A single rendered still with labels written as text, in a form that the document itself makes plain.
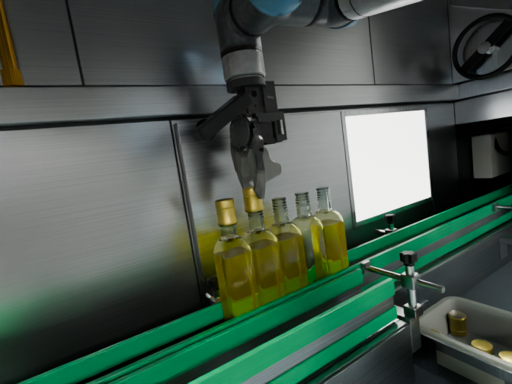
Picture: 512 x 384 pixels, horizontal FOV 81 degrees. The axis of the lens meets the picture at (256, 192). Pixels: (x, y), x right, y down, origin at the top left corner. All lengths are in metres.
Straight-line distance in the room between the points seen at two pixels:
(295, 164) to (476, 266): 0.65
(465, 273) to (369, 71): 0.67
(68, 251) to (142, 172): 0.19
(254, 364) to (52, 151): 0.48
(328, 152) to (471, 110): 0.75
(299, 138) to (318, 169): 0.10
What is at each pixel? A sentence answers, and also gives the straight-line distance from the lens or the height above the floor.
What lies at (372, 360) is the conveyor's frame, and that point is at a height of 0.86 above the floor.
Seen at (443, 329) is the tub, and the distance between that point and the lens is 0.86.
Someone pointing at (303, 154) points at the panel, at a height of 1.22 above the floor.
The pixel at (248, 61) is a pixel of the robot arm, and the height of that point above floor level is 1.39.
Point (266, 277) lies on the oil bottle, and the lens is 0.57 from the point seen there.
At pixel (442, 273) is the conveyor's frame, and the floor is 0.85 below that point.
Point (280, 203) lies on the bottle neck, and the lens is 0.58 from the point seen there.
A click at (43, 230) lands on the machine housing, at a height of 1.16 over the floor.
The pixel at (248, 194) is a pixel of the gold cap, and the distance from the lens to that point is 0.54.
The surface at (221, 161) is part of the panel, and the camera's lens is 0.67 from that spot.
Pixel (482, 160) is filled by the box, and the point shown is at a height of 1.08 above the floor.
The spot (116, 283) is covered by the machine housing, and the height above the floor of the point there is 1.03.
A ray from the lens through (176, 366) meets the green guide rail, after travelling 0.51.
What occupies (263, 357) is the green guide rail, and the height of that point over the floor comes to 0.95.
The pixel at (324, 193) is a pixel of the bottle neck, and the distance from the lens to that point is 0.65.
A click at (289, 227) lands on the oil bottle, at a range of 0.59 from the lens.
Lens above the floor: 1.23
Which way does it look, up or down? 7 degrees down
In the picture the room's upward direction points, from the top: 8 degrees counter-clockwise
